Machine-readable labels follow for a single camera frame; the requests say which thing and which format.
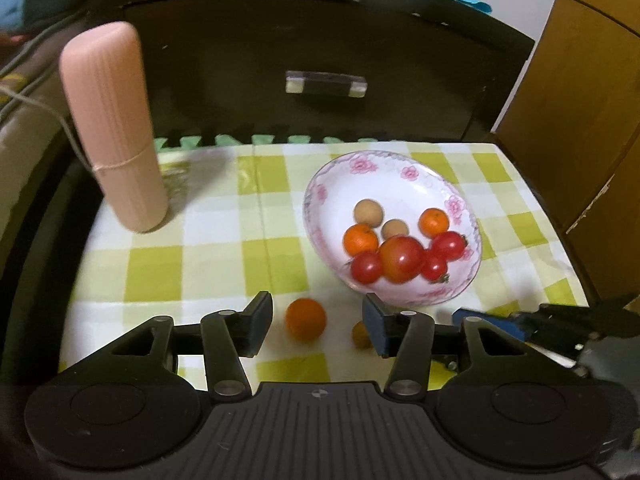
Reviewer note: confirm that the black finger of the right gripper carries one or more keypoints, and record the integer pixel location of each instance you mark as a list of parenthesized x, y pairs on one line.
[(508, 325), (567, 313)]

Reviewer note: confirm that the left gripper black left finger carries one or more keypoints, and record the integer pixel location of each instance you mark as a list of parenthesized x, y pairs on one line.
[(222, 338)]

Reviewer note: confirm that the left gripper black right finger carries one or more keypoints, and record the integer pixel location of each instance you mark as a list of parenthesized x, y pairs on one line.
[(413, 339)]

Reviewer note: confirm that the brown longan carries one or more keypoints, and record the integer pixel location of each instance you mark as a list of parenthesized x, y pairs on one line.
[(360, 336), (394, 227), (369, 212)]

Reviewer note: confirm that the small orange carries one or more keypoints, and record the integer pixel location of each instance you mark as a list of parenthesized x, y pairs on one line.
[(360, 238), (433, 221), (305, 319)]

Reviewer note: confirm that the red cherry tomato middle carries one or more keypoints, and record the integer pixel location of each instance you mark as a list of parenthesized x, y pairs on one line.
[(434, 267)]

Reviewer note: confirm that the red cherry tomato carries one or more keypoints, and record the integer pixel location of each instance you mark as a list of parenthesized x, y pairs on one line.
[(434, 267), (366, 268), (449, 245)]

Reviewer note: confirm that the large red tomato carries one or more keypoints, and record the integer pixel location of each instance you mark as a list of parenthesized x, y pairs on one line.
[(402, 258)]

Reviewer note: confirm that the red cherry tomato left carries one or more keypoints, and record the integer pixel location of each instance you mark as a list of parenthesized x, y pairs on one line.
[(366, 268)]

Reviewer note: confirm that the red cherry tomato right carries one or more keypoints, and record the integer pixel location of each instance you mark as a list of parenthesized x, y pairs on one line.
[(449, 245)]

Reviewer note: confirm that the green white checkered tablecloth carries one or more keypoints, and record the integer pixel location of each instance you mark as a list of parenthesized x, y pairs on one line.
[(236, 228)]

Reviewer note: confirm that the brown longan front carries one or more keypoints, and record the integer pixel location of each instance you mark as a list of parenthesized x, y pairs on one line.
[(394, 227)]

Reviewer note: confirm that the brown longan back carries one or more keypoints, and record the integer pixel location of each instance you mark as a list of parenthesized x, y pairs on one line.
[(369, 212)]

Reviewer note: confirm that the white floral bowl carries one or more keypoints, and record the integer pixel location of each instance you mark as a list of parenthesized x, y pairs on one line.
[(404, 188)]

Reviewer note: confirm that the brown wooden wardrobe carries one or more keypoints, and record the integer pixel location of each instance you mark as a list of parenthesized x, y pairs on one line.
[(573, 131)]

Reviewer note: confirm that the green foam mat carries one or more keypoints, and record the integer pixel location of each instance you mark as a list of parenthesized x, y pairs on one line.
[(191, 142)]

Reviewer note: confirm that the dark wooden nightstand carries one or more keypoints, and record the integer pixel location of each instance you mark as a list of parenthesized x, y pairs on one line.
[(437, 70)]

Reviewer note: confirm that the pink ribbed cylindrical case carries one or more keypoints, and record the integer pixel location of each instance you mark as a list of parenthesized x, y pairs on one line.
[(103, 80)]

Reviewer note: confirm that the metal drawer handle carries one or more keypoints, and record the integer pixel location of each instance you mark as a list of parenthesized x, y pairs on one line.
[(325, 84)]

